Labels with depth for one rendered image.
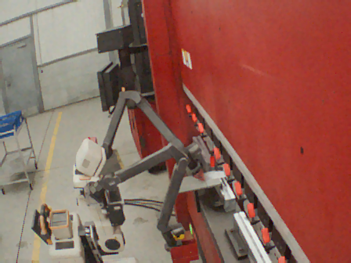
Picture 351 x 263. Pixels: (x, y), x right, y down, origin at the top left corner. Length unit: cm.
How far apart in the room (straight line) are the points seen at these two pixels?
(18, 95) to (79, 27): 242
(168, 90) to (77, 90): 642
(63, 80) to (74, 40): 107
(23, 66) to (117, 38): 648
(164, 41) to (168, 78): 31
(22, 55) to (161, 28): 674
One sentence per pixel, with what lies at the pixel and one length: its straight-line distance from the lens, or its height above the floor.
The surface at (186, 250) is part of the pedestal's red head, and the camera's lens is 211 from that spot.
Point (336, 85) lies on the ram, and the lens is 70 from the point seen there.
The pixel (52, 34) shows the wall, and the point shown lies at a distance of 918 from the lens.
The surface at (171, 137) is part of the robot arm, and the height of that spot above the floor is 129.
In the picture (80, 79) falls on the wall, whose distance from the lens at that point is 924.
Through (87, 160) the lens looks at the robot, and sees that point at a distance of 205.
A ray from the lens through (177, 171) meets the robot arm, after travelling 192.
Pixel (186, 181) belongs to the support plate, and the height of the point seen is 100.
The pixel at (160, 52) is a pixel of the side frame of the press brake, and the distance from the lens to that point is 295.
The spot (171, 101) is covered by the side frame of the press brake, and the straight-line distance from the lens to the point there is 303.
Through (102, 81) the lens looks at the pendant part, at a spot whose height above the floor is 151.
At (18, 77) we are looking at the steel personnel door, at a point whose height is 116.
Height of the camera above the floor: 209
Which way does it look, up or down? 20 degrees down
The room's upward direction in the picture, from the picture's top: 9 degrees counter-clockwise
